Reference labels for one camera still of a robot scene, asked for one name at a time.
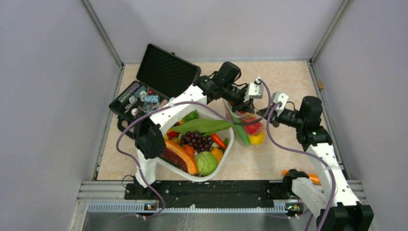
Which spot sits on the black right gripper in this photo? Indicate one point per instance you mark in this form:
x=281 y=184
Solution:
x=275 y=118

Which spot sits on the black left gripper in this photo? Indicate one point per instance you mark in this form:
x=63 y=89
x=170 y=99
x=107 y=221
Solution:
x=243 y=106

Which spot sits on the red toy bell pepper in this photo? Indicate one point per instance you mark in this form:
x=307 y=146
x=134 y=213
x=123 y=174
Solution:
x=253 y=128

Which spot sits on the clear zip top bag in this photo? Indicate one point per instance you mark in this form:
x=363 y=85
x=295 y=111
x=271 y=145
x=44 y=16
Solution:
x=240 y=115

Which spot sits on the green toy cucumber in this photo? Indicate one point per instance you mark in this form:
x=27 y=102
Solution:
x=239 y=128

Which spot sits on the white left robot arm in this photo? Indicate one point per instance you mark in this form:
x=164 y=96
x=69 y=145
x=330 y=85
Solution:
x=149 y=129

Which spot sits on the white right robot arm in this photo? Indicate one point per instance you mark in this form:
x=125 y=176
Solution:
x=335 y=206

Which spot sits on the green toy lettuce leaf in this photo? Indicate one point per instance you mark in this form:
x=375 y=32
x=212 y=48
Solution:
x=203 y=125

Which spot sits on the purple toy grapes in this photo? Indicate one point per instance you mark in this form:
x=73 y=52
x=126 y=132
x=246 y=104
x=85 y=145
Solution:
x=197 y=141

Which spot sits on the large green toy cabbage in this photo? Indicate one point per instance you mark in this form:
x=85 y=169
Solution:
x=206 y=163

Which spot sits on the black foam-lined case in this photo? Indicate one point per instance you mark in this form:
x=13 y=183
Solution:
x=161 y=76

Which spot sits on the white plastic basket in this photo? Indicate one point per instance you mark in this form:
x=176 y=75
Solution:
x=221 y=154

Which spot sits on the orange marker pen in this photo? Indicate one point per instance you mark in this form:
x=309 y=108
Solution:
x=313 y=177

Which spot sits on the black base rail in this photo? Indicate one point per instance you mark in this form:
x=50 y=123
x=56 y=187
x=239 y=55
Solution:
x=240 y=195

